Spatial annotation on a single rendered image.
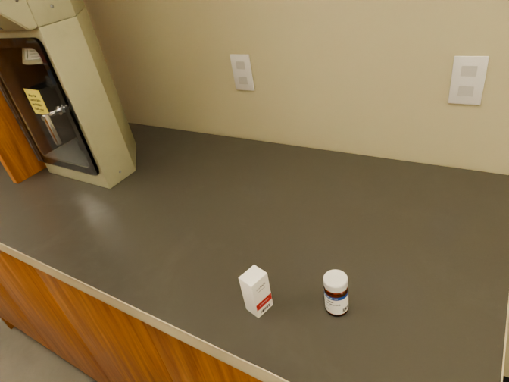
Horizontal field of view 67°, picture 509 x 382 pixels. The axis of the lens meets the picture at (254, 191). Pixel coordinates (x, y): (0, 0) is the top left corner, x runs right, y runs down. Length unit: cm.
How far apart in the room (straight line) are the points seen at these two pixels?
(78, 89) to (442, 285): 98
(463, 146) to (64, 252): 105
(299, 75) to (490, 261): 68
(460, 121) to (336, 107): 32
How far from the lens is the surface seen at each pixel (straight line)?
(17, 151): 151
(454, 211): 97
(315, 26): 111
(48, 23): 113
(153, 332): 97
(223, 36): 127
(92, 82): 119
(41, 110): 128
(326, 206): 96
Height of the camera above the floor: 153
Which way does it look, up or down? 34 degrees down
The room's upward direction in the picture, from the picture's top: 11 degrees counter-clockwise
